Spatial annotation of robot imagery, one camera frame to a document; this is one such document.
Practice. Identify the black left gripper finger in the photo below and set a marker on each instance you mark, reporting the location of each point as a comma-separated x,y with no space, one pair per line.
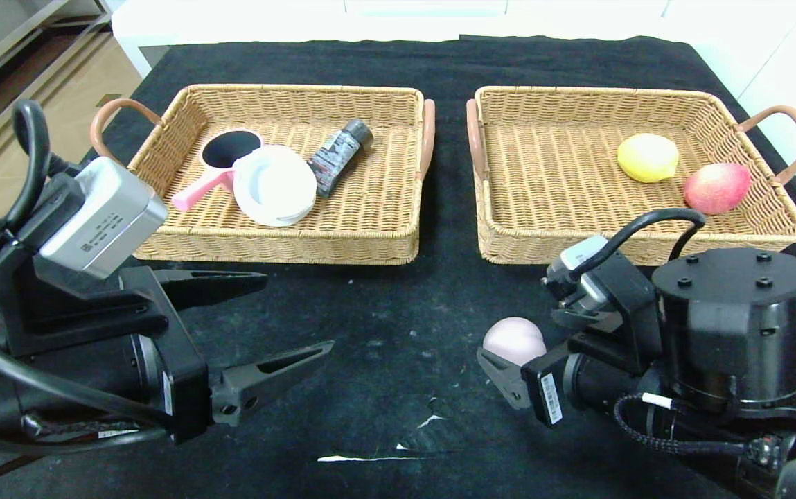
266,378
210,284

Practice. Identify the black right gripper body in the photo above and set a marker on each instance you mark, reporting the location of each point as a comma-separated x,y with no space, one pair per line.
546,391

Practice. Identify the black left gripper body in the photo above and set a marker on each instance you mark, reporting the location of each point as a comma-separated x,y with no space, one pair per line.
186,374

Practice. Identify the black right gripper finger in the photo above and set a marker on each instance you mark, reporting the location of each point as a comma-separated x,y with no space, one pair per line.
574,319
505,378

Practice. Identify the pale purple egg-shaped ball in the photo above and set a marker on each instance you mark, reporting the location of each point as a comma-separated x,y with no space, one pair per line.
512,339

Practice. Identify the pink saucepan with dark inside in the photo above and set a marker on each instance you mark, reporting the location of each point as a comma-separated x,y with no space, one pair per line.
231,149

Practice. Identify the yellow lemon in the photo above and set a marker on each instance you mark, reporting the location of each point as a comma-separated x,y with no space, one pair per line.
647,158

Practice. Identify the black tube with printed label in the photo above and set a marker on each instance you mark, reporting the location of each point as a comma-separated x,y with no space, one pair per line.
339,156

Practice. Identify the red peach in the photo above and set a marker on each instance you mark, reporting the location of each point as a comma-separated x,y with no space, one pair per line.
716,188

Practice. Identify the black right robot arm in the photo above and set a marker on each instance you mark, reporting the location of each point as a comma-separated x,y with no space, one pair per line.
730,333

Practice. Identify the large wicker basket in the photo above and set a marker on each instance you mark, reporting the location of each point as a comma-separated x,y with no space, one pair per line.
370,208

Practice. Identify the small white paper scrap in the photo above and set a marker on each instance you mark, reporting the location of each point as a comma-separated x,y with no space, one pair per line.
431,420

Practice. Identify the long white paper sliver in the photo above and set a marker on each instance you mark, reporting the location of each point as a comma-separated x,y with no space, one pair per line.
356,459

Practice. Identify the black tablecloth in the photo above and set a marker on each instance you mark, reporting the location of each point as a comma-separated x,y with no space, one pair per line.
384,326

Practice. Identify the grey low shelf unit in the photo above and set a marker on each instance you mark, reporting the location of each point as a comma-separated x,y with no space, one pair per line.
23,41

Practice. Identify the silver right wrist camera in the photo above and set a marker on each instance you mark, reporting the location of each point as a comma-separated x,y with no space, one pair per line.
581,270

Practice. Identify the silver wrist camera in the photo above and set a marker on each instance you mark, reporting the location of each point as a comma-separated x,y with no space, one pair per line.
581,270
100,222

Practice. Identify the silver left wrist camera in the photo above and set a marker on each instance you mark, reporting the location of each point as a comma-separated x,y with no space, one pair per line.
100,222

